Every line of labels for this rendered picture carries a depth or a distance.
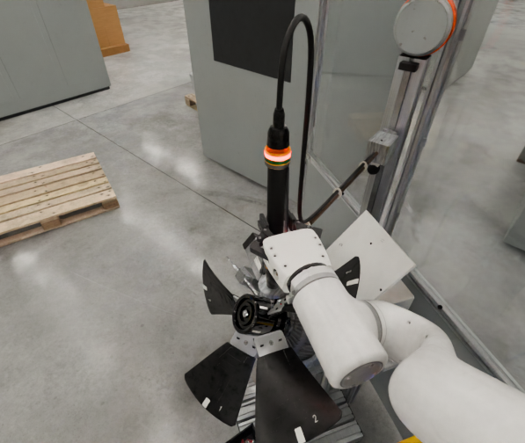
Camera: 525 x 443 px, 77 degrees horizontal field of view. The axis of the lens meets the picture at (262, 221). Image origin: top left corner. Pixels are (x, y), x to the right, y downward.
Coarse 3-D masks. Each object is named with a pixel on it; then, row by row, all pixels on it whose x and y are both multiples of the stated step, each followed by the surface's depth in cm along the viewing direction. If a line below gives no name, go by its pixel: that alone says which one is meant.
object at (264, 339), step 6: (276, 330) 99; (264, 336) 98; (270, 336) 98; (276, 336) 98; (282, 336) 98; (258, 342) 96; (264, 342) 96; (276, 342) 96; (282, 342) 96; (258, 348) 95; (264, 348) 95; (270, 348) 95; (276, 348) 95; (282, 348) 95; (264, 354) 94
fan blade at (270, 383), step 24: (264, 360) 92; (288, 360) 91; (264, 384) 88; (288, 384) 87; (312, 384) 86; (264, 408) 84; (288, 408) 83; (312, 408) 82; (336, 408) 80; (264, 432) 81; (288, 432) 79; (312, 432) 78
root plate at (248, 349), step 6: (234, 336) 104; (240, 336) 104; (246, 336) 104; (252, 336) 103; (234, 342) 104; (240, 342) 104; (252, 342) 104; (240, 348) 104; (246, 348) 104; (252, 348) 104; (252, 354) 104
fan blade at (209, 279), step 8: (208, 272) 123; (208, 280) 124; (216, 280) 118; (208, 288) 126; (216, 288) 119; (224, 288) 114; (208, 296) 128; (216, 296) 122; (224, 296) 116; (232, 296) 111; (208, 304) 130; (216, 304) 125; (224, 304) 120; (232, 304) 114; (216, 312) 128; (224, 312) 123
